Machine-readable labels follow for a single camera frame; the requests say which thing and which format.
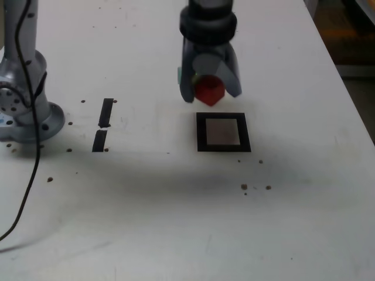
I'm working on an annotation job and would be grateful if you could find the black tape strip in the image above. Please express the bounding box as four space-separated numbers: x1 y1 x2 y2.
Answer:
91 98 114 153

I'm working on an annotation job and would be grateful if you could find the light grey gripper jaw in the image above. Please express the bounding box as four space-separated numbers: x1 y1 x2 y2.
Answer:
193 43 243 99

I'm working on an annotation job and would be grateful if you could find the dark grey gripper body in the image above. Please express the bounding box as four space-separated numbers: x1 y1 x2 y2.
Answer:
192 43 230 58

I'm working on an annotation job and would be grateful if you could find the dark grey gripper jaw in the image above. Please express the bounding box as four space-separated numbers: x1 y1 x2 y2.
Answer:
177 37 196 104

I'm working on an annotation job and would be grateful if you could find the red cube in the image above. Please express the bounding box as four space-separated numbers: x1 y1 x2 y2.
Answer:
195 74 226 107

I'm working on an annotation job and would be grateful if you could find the black tape square outline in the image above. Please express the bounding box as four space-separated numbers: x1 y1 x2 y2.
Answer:
195 112 252 153

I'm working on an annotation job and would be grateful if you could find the black cable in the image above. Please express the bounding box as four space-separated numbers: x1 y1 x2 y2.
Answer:
0 0 40 252

